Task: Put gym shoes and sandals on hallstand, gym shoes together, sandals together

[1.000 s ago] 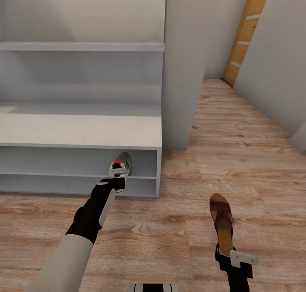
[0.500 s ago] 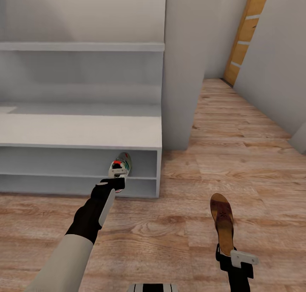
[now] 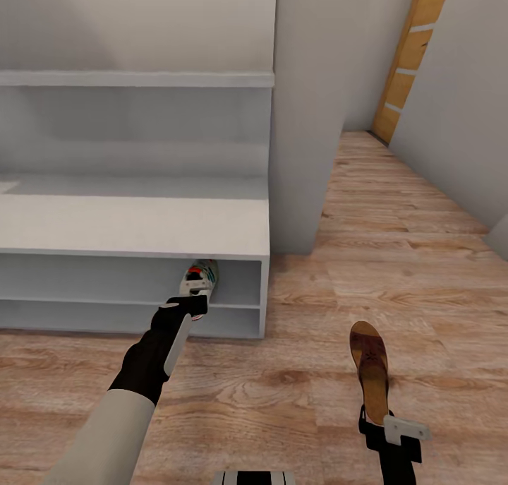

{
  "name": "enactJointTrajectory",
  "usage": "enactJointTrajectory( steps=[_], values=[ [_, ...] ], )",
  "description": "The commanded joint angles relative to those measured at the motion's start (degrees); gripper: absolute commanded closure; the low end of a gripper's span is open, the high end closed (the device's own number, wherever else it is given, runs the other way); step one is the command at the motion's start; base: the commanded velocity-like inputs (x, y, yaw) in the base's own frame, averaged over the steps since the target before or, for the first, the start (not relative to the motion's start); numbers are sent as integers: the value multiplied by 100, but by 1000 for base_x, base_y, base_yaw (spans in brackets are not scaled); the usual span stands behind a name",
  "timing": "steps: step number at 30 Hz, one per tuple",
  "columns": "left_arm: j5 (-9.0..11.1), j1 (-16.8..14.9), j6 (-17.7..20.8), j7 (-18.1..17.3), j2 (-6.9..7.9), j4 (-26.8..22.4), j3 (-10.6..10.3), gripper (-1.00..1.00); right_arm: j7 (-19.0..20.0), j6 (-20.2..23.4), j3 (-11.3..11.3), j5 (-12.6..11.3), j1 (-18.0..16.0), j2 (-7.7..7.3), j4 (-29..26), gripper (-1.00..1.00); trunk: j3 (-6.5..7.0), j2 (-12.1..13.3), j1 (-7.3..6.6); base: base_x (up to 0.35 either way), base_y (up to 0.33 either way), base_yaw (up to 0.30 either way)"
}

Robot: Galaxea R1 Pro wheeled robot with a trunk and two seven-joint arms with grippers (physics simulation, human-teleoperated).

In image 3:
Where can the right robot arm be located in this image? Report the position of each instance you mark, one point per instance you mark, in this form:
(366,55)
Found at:
(398,443)

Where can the sandal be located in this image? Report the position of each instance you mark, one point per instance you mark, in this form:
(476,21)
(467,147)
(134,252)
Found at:
(370,357)

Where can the door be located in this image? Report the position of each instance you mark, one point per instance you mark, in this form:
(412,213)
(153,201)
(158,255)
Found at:
(418,29)

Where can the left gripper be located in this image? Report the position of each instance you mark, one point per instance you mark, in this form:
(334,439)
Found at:
(198,303)

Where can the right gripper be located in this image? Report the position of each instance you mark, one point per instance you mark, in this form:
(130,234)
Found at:
(408,451)

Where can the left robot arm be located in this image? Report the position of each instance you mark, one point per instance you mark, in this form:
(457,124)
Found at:
(106,449)

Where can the gym shoe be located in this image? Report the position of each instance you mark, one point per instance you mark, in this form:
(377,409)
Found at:
(202,269)

